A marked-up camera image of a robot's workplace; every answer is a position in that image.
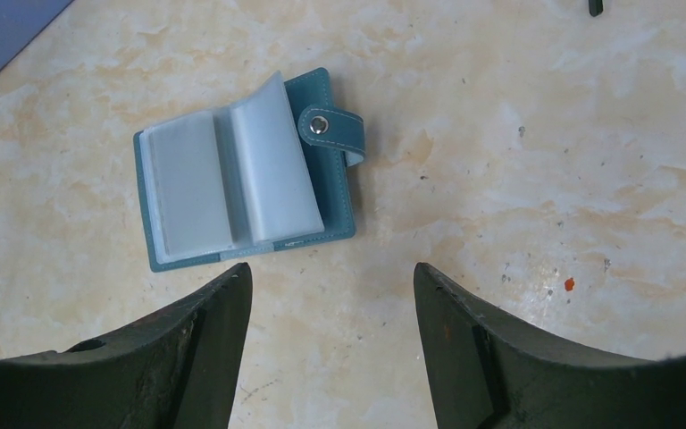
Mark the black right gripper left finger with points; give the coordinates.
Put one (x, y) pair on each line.
(174, 368)

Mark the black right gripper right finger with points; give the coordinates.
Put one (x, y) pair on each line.
(488, 368)

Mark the blue leather card holder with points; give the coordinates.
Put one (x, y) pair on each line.
(265, 173)

